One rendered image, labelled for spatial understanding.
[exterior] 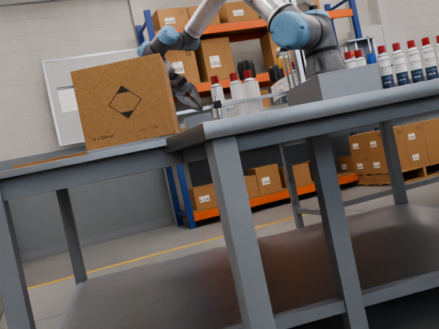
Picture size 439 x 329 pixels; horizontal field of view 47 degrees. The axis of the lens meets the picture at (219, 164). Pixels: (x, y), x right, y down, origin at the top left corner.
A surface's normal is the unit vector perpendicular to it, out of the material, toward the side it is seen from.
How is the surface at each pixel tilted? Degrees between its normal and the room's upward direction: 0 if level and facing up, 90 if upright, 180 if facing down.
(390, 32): 90
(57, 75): 90
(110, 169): 90
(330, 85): 90
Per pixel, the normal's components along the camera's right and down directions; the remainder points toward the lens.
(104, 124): 0.01, 0.02
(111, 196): 0.33, -0.05
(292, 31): -0.54, 0.24
